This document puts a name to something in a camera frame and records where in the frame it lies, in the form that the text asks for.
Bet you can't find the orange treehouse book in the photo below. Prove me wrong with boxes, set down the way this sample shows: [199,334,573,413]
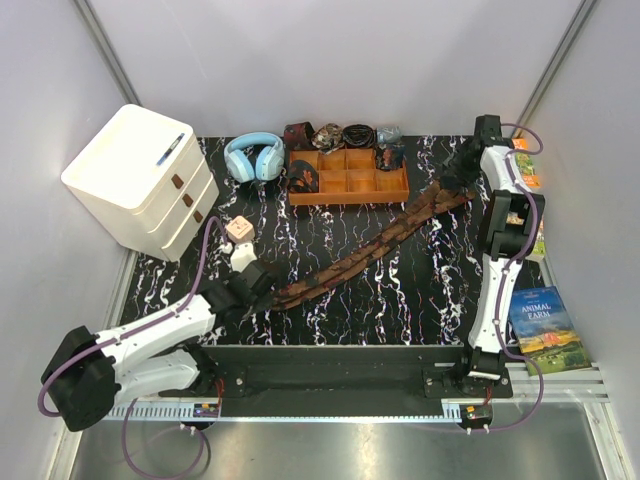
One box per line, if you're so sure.
[513,138,541,190]

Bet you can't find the brown patterned rolled tie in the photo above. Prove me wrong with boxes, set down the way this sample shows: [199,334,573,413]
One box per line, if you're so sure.
[311,123,345,155]

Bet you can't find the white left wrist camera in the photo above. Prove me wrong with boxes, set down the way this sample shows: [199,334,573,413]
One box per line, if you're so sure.
[219,242,257,273]

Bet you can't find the aluminium front rail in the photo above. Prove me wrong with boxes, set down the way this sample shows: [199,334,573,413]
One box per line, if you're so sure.
[100,365,609,424]

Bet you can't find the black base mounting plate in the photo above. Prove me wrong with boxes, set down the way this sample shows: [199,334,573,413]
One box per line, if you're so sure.
[163,346,510,398]

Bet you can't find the white three-drawer cabinet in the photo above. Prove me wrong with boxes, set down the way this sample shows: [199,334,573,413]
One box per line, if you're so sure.
[61,104,219,262]

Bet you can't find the dark floral rolled tie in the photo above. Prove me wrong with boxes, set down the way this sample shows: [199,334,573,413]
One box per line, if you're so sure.
[375,142,405,171]

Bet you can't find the blue Animal Farm book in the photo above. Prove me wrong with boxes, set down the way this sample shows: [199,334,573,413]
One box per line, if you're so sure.
[509,286,592,375]

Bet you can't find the green treehouse book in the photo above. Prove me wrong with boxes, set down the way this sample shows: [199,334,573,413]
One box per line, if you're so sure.
[526,219,546,263]

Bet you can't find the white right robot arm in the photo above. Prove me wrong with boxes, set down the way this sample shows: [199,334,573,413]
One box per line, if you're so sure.
[441,114,545,397]

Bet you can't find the light blue headphones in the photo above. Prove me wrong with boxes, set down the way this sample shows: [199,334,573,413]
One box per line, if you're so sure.
[224,132,285,184]

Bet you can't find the blue pen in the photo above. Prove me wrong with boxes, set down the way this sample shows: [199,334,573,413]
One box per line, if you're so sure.
[156,132,185,166]

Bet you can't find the black marble pattern mat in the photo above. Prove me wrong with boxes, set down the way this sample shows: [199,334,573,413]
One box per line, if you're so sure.
[119,134,526,347]

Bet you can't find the pink cube power adapter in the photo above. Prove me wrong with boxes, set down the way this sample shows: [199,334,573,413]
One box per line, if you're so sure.
[225,215,255,245]

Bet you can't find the grey blue rolled tie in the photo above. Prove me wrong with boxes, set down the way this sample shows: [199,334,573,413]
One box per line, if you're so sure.
[376,125,402,145]

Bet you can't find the dark red rolled tie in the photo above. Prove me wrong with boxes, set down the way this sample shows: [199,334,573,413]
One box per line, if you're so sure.
[283,121,316,151]

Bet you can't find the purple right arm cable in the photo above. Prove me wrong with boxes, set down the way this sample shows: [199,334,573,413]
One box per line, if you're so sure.
[414,122,547,435]

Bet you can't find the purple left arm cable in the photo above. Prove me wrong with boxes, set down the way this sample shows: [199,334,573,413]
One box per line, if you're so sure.
[38,216,232,477]

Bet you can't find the black orange-leaf rolled tie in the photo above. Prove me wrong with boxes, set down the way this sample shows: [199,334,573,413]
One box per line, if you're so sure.
[287,159,320,194]

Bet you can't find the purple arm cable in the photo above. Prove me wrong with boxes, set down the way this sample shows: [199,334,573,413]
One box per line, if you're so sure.
[38,216,232,477]
[414,122,547,435]

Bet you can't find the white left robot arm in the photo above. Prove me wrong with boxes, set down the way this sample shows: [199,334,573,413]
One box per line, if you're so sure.
[39,260,278,432]

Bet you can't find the brown floral long tie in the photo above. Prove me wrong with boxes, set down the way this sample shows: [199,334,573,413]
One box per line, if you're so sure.
[268,179,475,311]

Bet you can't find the orange compartment tray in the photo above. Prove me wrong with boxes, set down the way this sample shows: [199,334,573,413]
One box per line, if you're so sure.
[287,149,410,206]

